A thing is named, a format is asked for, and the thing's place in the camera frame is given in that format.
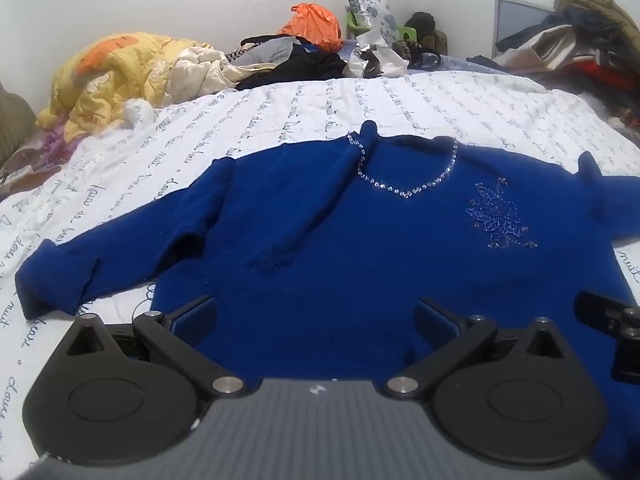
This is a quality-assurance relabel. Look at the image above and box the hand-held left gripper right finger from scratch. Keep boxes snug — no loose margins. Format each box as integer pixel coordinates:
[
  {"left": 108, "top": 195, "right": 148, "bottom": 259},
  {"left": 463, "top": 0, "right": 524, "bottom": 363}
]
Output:
[{"left": 382, "top": 297, "right": 577, "bottom": 402}]

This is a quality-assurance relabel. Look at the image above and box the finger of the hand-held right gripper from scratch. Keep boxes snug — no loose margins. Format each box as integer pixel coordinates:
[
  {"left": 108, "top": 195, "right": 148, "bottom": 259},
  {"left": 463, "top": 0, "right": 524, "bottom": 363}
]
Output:
[{"left": 574, "top": 291, "right": 640, "bottom": 343}]

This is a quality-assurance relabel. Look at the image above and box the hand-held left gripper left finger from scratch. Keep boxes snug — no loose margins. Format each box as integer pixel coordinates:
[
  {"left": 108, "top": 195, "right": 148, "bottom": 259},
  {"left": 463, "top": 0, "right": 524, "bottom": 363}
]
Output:
[{"left": 54, "top": 294, "right": 249, "bottom": 402}]

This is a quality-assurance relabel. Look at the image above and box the blue beaded sweater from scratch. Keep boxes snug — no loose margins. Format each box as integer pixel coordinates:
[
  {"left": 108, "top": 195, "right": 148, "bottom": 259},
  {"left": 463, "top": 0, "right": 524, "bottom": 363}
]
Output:
[{"left": 14, "top": 122, "right": 640, "bottom": 480}]

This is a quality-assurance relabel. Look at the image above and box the pile of mixed clothes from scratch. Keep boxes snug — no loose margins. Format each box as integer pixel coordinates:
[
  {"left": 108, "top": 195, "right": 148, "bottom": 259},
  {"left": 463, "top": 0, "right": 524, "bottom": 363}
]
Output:
[{"left": 495, "top": 10, "right": 640, "bottom": 113}]

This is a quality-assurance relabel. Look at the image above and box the purple floral cloth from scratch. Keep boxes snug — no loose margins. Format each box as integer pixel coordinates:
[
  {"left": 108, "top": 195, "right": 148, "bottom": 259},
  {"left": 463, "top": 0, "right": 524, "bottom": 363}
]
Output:
[{"left": 0, "top": 127, "right": 87, "bottom": 196}]

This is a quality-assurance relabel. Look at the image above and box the white script-print quilt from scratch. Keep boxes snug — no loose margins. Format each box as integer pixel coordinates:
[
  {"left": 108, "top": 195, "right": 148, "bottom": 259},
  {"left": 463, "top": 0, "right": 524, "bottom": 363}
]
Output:
[{"left": 0, "top": 67, "right": 640, "bottom": 461}]

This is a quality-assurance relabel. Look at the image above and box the cream quilted cloth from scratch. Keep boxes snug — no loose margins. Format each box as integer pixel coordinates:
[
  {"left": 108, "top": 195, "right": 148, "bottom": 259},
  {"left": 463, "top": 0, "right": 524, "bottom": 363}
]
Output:
[{"left": 167, "top": 45, "right": 261, "bottom": 101}]

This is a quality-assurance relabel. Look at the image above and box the yellow cartoon quilt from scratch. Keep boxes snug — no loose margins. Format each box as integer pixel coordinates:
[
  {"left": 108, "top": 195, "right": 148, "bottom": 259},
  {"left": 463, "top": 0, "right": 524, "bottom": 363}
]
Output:
[{"left": 36, "top": 32, "right": 201, "bottom": 143}]

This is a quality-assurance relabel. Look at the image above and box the grey-brown knitted cushion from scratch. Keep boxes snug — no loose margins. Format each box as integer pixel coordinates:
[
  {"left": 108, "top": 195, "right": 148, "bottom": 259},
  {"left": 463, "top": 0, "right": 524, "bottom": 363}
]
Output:
[{"left": 0, "top": 84, "right": 39, "bottom": 171}]

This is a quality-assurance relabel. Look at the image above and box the silver foil wrapping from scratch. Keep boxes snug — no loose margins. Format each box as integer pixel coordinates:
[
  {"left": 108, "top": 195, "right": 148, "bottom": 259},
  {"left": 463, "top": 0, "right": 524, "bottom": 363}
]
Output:
[{"left": 340, "top": 30, "right": 412, "bottom": 80}]

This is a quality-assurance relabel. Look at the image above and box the black clothing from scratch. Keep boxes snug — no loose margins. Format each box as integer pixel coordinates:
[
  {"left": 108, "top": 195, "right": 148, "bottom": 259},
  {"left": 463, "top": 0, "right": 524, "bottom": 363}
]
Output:
[{"left": 235, "top": 42, "right": 349, "bottom": 92}]

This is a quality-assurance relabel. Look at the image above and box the grey clothing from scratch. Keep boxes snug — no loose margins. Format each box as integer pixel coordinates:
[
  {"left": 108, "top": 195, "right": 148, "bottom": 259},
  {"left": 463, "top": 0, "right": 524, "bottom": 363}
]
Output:
[{"left": 227, "top": 35, "right": 297, "bottom": 68}]

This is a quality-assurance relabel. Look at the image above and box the dark green plush bag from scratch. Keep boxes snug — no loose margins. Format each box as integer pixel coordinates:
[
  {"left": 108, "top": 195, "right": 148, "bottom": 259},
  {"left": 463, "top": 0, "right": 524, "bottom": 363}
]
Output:
[{"left": 404, "top": 11, "right": 448, "bottom": 57}]

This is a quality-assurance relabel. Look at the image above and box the olive padded jacket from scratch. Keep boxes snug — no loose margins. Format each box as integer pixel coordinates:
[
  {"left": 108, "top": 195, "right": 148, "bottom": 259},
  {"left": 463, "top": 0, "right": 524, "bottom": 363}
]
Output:
[{"left": 553, "top": 0, "right": 640, "bottom": 61}]

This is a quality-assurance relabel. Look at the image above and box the grey framed panel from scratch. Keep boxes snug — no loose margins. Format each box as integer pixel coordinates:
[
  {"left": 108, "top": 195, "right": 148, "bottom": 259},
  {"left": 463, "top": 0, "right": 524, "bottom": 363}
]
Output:
[{"left": 494, "top": 0, "right": 557, "bottom": 61}]

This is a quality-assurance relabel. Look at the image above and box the green plastic stool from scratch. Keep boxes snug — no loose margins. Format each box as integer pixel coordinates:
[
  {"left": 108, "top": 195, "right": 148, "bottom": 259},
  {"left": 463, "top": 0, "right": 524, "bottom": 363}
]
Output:
[{"left": 346, "top": 10, "right": 418, "bottom": 43}]

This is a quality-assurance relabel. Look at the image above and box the blue floral white pillow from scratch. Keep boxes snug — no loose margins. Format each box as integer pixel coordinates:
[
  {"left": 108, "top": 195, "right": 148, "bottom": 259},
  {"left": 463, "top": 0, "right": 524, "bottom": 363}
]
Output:
[{"left": 346, "top": 0, "right": 402, "bottom": 48}]

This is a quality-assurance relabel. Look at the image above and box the orange plastic bag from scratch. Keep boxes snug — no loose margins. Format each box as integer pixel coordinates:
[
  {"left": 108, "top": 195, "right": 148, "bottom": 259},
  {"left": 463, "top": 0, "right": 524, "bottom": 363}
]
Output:
[{"left": 277, "top": 2, "right": 343, "bottom": 52}]

